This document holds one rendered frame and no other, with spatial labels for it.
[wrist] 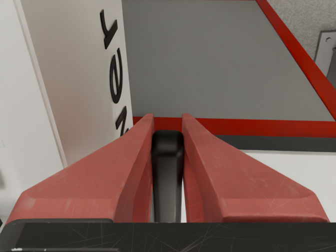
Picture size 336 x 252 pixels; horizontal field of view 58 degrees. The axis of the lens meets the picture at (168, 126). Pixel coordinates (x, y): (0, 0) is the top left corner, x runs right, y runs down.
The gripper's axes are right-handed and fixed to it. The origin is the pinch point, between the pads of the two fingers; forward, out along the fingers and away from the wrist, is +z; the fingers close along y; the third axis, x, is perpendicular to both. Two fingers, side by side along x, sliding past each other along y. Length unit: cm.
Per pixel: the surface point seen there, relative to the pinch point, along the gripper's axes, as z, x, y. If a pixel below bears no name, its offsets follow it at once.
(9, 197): 7.1, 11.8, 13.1
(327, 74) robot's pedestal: 86, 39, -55
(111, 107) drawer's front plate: 3.0, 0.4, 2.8
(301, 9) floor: 88, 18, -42
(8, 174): 7.0, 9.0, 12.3
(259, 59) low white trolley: 38.6, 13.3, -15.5
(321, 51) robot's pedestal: 86, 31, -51
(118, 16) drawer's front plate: 6.7, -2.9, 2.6
